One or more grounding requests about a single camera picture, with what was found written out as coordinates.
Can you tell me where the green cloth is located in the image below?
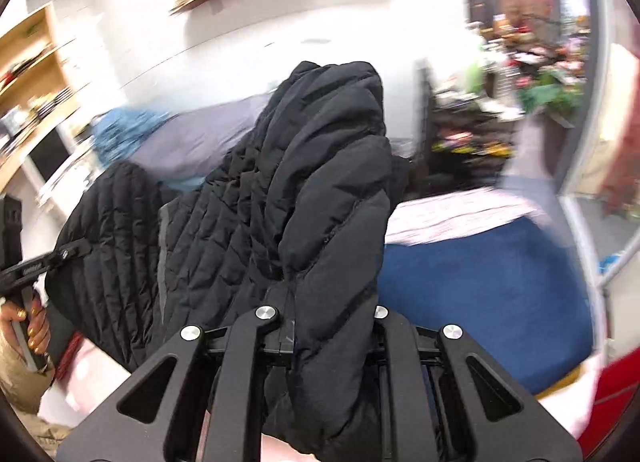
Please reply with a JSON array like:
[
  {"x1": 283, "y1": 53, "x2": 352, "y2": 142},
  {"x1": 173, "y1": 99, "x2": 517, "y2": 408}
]
[{"x1": 520, "y1": 72, "x2": 586, "y2": 117}]

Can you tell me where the black quilted jacket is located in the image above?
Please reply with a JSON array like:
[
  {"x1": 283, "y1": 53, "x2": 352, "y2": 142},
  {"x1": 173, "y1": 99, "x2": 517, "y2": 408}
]
[{"x1": 44, "y1": 60, "x2": 411, "y2": 458}]

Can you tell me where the black shelving unit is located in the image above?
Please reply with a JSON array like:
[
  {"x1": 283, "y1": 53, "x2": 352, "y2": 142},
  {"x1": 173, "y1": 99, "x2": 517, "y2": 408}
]
[{"x1": 420, "y1": 62, "x2": 521, "y2": 183}]

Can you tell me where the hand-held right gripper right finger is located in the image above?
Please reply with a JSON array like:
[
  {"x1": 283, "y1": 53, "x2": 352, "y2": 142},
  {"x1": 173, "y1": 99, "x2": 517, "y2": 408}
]
[{"x1": 372, "y1": 304, "x2": 583, "y2": 462}]

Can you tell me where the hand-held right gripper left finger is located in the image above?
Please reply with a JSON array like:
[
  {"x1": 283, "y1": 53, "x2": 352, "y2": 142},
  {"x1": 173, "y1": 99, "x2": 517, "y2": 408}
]
[{"x1": 56, "y1": 286, "x2": 298, "y2": 462}]

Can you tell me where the blue knit cloth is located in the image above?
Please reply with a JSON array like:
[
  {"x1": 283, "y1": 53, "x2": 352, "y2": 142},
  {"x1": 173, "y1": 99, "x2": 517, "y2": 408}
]
[{"x1": 92, "y1": 106, "x2": 206, "y2": 193}]

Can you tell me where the person's left hand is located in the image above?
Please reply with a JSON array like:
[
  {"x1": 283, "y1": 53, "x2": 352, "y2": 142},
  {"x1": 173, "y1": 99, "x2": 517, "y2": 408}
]
[{"x1": 0, "y1": 292, "x2": 53, "y2": 378}]

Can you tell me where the grey metal frame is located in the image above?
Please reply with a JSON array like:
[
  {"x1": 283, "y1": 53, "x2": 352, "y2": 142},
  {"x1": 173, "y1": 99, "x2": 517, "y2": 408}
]
[{"x1": 557, "y1": 0, "x2": 621, "y2": 358}]

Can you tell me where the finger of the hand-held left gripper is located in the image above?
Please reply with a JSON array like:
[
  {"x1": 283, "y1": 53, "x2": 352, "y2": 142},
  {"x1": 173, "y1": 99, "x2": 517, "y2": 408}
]
[{"x1": 22, "y1": 238, "x2": 92, "y2": 289}]

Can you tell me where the wooden bookcase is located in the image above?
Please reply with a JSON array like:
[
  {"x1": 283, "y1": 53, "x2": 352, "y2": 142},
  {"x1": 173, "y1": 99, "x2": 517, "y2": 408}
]
[{"x1": 0, "y1": 2, "x2": 108, "y2": 213}]

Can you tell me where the grey pillow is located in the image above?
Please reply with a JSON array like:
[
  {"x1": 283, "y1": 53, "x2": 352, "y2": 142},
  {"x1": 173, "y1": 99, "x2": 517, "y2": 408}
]
[{"x1": 127, "y1": 92, "x2": 273, "y2": 183}]

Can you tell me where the white patterned sheet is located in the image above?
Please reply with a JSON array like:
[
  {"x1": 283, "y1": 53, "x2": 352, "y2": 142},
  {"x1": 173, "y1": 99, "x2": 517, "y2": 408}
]
[{"x1": 385, "y1": 187, "x2": 551, "y2": 247}]

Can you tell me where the blue cloth at right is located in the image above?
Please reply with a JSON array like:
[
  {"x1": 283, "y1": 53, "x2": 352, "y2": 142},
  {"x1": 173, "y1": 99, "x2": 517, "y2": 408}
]
[{"x1": 377, "y1": 214, "x2": 596, "y2": 395}]

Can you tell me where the person's left forearm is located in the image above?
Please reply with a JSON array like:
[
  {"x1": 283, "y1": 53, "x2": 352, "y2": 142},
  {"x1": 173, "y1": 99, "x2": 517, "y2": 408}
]
[{"x1": 0, "y1": 337, "x2": 73, "y2": 453}]

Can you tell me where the red floral cloth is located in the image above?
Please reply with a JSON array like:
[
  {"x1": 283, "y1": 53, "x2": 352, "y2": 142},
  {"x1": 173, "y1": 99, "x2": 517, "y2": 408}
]
[{"x1": 57, "y1": 332, "x2": 86, "y2": 368}]

